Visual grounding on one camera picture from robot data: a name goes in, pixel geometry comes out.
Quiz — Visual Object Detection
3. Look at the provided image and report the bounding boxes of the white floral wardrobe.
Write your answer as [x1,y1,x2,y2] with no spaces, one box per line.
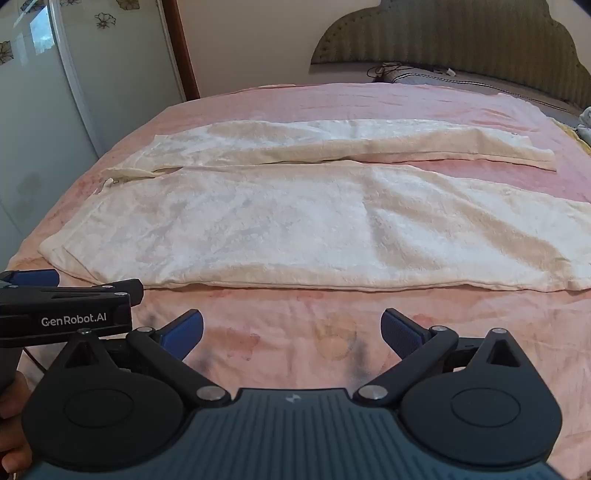
[0,0,186,234]

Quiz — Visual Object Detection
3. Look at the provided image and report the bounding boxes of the person's left hand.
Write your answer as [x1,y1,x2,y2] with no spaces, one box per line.
[0,370,34,472]

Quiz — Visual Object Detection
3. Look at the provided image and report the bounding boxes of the brown wooden door frame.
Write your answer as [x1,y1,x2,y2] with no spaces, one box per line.
[161,0,202,101]

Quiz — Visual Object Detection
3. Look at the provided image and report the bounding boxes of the cream fleece pants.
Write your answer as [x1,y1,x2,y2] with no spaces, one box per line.
[39,117,591,293]

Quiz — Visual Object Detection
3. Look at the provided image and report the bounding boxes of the olive padded headboard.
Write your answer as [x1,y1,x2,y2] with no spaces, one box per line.
[310,0,591,106]

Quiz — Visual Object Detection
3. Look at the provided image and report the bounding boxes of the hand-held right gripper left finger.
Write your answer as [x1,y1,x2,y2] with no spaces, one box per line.
[46,309,232,409]

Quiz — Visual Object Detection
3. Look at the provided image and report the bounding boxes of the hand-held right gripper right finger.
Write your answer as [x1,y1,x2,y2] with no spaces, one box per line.
[354,308,540,409]

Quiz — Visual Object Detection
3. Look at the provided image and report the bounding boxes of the black cable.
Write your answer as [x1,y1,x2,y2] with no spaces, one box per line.
[367,61,456,82]

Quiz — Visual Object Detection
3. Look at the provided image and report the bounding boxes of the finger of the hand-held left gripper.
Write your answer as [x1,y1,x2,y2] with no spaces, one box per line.
[90,278,145,307]
[0,270,61,289]

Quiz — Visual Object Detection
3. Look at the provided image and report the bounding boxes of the pink bed sheet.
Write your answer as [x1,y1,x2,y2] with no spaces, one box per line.
[9,82,591,409]

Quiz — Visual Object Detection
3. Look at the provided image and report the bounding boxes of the dark grey striped pillow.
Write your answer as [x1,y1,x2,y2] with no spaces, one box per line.
[390,69,583,117]

